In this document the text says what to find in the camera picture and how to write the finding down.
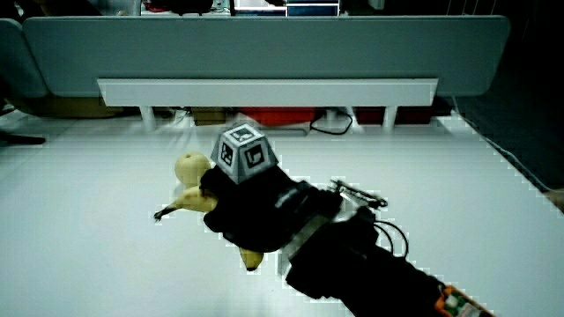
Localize person's right hand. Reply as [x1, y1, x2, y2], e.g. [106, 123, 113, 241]
[199, 122, 344, 254]

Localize yellow banana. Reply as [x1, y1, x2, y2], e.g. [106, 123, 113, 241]
[152, 184, 265, 272]

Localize person's right forearm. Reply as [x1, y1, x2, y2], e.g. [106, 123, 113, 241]
[279, 179, 447, 317]

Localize pale yellow round fruit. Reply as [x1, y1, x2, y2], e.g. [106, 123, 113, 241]
[174, 151, 213, 188]

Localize white raised shelf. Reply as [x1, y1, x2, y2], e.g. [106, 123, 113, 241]
[96, 77, 440, 133]

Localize wide grey partition panel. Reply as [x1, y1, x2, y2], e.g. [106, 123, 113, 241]
[22, 15, 511, 99]

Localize dark red box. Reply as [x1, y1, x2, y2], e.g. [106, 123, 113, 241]
[354, 106, 434, 126]

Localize computer monitor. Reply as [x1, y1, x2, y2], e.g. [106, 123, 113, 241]
[232, 0, 341, 18]

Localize brown cardboard box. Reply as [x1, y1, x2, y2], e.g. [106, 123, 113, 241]
[17, 95, 125, 119]

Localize small grey partition panel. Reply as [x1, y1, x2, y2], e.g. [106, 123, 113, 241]
[0, 18, 48, 99]

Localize black looped cable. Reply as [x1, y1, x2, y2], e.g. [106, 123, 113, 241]
[308, 108, 354, 136]

